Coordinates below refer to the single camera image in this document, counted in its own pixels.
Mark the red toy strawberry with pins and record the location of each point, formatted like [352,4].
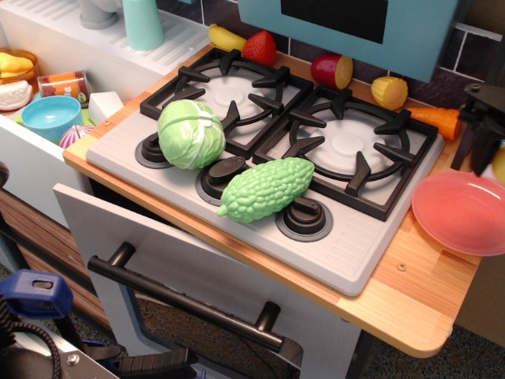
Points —
[260,48]

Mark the orange toy carrot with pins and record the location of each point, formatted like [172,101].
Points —
[445,120]

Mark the black left burner grate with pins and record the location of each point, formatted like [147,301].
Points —
[249,98]

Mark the black right stove knob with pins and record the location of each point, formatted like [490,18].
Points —
[305,220]

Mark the green toy cabbage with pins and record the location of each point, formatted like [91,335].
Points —
[190,134]

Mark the black oven door handle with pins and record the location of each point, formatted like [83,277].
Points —
[259,332]

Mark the black burner grate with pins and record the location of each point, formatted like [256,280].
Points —
[249,98]
[364,156]

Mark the black clamp handle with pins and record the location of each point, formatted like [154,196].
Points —
[170,364]

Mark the black stove knob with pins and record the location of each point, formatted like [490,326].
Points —
[305,220]
[212,180]
[148,153]

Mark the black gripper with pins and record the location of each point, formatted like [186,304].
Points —
[484,109]

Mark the mint green plastic cup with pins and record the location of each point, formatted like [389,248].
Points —
[143,27]

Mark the white oven door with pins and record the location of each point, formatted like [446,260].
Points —
[318,344]

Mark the blue plastic bowl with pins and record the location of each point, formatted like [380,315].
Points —
[50,117]

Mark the white toy sink unit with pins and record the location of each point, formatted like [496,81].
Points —
[52,31]

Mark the yellow toy banana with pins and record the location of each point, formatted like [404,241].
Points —
[225,39]

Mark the yellow toy potato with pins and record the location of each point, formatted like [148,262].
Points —
[498,165]

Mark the yellow toy corn piece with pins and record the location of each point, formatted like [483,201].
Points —
[390,92]

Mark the orange bowl with yellow food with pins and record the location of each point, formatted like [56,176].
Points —
[18,65]

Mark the red yellow toy fruit half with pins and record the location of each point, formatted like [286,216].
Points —
[333,70]

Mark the black right burner grate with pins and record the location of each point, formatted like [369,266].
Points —
[364,156]

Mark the grey toy faucet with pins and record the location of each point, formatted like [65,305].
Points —
[99,14]

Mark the grey toy stove top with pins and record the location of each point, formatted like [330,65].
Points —
[344,260]

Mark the black left stove knob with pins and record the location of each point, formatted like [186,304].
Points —
[148,153]

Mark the white toy wedge block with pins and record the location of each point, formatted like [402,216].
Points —
[102,105]

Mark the pink plastic plate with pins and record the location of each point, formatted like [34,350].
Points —
[462,211]

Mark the white toy bread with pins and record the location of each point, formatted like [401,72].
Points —
[15,95]

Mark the black middle stove knob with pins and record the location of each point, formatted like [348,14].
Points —
[212,180]

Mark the blue clamp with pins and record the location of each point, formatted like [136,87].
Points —
[37,295]

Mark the purple toy onion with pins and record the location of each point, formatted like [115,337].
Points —
[73,134]

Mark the toy food can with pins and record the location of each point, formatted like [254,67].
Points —
[72,84]

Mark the green toy bitter gourd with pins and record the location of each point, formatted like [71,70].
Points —
[265,189]

